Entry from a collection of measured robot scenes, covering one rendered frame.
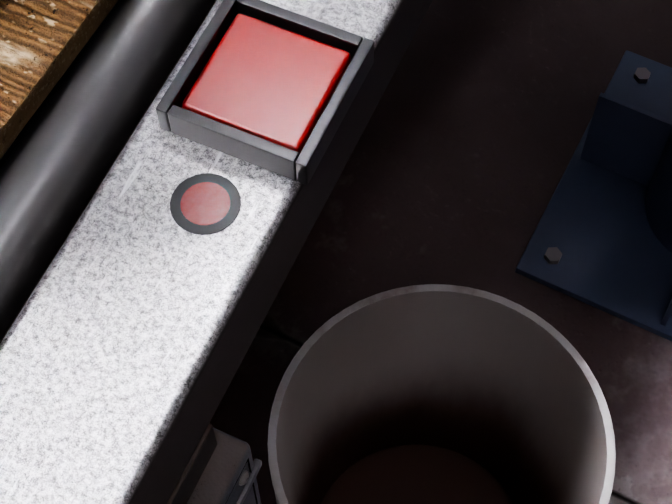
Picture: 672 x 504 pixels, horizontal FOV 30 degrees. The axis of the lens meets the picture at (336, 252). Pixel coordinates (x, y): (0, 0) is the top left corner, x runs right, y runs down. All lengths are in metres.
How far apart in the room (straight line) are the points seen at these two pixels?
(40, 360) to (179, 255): 0.07
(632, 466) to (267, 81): 1.01
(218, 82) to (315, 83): 0.04
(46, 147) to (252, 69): 0.10
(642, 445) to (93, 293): 1.05
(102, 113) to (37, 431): 0.16
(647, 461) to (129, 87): 1.03
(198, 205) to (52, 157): 0.07
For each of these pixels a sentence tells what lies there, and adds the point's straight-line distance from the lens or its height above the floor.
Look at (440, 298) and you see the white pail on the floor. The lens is 1.17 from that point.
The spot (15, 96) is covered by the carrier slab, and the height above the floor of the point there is 0.94.
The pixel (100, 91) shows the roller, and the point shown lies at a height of 0.92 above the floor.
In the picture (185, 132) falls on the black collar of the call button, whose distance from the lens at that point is 0.58.
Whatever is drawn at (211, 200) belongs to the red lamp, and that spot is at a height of 0.92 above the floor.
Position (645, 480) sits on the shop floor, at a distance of 1.51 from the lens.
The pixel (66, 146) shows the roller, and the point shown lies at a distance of 0.59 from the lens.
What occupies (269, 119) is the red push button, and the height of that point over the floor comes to 0.93.
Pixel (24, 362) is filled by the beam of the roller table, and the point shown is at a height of 0.92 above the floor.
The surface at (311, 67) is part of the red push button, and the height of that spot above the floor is 0.93.
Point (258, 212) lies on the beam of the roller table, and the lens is 0.56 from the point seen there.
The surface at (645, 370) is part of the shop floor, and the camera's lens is 1.56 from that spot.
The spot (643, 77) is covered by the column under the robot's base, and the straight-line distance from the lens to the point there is 1.75.
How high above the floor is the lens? 1.40
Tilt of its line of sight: 62 degrees down
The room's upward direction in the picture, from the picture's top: 1 degrees counter-clockwise
